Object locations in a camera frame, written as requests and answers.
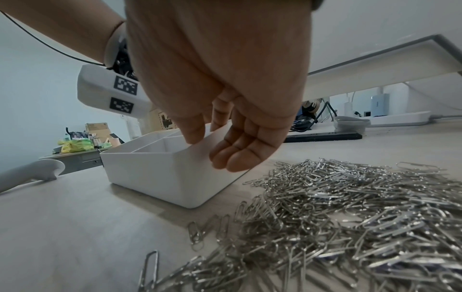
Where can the person's right hand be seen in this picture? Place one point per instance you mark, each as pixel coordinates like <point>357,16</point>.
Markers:
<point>216,57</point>

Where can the white compartment organizer tray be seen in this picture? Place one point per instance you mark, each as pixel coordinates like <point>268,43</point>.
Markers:
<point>155,174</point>

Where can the pile of silver paper clips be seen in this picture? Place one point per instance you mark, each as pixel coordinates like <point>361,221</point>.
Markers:
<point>343,214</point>

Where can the person's left forearm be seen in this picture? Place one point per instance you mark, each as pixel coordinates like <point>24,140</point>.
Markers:
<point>65,22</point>

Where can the cardboard box with black print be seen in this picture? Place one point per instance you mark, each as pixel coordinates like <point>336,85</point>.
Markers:
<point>159,119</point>

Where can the gray left wrist marker band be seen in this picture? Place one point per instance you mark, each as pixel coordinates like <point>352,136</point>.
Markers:
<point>115,48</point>

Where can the black power strip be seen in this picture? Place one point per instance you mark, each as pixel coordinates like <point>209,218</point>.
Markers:
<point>325,137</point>

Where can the white desk divider panel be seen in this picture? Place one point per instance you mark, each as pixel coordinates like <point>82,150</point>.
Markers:
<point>379,62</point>

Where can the green plastic bag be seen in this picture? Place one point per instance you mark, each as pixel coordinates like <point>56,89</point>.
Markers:
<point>76,145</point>

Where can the white power strip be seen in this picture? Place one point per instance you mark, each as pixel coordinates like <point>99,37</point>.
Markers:
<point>397,117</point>

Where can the white curved plastic device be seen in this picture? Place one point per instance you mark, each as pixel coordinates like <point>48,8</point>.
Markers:
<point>36,174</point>

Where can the white left wrist camera block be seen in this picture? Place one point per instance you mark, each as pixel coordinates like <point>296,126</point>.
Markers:
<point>97,88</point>

